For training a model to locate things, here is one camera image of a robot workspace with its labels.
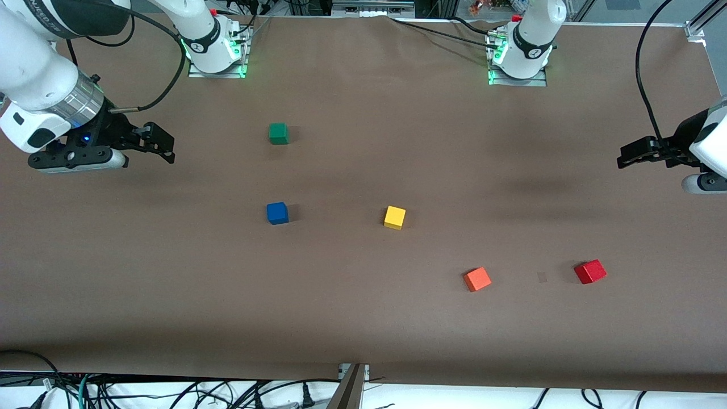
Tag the black power plug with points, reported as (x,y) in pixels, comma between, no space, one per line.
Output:
(307,396)

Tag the green wooden block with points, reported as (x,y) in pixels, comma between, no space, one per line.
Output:
(278,133)

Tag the orange wooden block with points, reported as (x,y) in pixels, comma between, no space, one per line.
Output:
(477,279)

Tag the aluminium profile bar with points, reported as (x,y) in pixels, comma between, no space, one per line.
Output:
(349,392)

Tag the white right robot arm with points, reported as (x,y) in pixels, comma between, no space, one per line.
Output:
(34,74)

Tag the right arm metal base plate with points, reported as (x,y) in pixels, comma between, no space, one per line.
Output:
(196,71)

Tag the yellow wooden block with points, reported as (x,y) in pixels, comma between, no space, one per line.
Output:
(395,217)

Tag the aluminium background rail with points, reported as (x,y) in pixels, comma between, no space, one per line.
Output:
(372,7)

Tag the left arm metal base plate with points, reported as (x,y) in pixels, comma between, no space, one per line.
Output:
(539,82)

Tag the red wooden block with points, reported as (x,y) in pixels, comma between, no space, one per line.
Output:
(590,271)

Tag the aluminium frame corner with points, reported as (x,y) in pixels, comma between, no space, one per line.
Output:
(701,23)

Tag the blue wooden block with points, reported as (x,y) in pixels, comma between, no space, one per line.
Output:
(277,213)

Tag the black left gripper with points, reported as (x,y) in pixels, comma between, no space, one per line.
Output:
(680,141)

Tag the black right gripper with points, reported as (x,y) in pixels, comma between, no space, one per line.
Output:
(109,131)

